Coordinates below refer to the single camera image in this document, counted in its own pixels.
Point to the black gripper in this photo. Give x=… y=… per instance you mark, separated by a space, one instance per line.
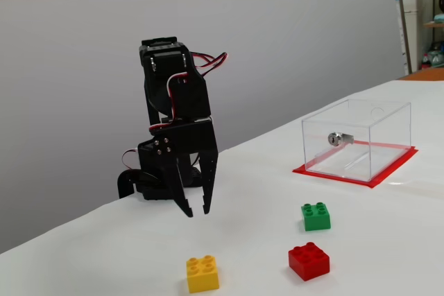
x=194 y=139

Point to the yellow lego brick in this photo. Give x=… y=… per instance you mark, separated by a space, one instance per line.
x=203 y=275

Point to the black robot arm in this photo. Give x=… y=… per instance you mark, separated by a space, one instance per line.
x=163 y=84

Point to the green lego brick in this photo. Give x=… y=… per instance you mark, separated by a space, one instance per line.
x=315 y=219

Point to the red lego brick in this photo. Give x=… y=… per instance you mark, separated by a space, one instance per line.
x=308 y=263

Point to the transparent plastic box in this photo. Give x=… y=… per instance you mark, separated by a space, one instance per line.
x=381 y=129

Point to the black table clamp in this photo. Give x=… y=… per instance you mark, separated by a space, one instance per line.
x=125 y=183

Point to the red tape square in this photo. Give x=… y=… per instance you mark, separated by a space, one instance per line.
x=333 y=179

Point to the silver cam lock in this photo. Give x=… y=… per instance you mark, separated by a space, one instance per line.
x=334 y=139

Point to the orange brown table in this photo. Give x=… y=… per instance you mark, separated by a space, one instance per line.
x=426 y=73

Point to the cola bottle red cap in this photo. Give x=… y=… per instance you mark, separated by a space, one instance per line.
x=426 y=62

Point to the metal shelf rack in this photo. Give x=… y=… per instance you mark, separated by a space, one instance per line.
x=403 y=15

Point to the clear green plastic bottles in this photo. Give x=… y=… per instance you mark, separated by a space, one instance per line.
x=437 y=56

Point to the white cabinet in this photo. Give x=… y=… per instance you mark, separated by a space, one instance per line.
x=409 y=1

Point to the teal object on shelf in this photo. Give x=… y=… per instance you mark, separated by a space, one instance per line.
x=440 y=18

